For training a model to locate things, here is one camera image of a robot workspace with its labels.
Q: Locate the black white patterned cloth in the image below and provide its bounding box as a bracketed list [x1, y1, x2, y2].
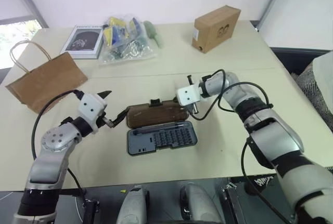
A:
[295, 61, 333, 125]

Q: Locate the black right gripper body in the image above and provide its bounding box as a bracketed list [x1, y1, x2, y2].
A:
[187, 74, 201, 116]

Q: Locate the black sofa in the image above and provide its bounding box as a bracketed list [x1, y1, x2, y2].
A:
[270, 46, 333, 75]

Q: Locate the white cushion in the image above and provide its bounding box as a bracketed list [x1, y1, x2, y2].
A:
[312, 51, 333, 80]

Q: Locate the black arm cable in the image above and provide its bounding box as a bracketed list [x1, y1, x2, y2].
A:
[191, 69, 292, 224]
[31, 89, 88, 204]

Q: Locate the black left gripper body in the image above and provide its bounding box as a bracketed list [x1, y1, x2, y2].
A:
[96, 96, 116, 129]

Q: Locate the brown cardboard box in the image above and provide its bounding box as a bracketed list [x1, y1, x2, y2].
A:
[191, 5, 242, 54]

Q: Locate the grey screwdriver bit case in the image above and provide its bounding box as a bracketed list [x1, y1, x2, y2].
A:
[125, 100, 199, 156]

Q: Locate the grey rounded robot leg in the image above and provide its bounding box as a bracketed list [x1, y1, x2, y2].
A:
[115, 185, 150, 224]
[179, 183, 225, 224]

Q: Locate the black bag with white print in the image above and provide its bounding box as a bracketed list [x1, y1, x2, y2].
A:
[221, 174, 289, 224]

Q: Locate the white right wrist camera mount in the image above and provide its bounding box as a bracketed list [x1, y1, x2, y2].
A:
[176, 83, 201, 107]

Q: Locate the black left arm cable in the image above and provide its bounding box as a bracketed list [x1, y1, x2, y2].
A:
[31, 89, 88, 204]

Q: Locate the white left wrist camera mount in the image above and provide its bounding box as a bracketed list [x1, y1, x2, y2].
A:
[77, 93, 109, 134]

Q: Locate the pale green soft object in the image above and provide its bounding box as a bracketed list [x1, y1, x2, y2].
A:
[143, 20, 166, 49]

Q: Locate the white dark-cover booklet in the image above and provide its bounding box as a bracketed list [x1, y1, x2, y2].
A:
[59, 24, 105, 60]

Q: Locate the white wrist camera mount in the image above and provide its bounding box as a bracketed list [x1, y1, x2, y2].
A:
[77, 93, 109, 134]
[176, 83, 201, 107]

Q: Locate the clear plastic bag of items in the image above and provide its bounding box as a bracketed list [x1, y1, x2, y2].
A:
[98, 13, 158, 65]

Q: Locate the brown paper bag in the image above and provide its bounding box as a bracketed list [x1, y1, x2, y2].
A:
[5, 41, 89, 115]

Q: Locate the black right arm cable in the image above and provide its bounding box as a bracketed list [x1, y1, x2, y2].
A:
[191, 69, 292, 224]

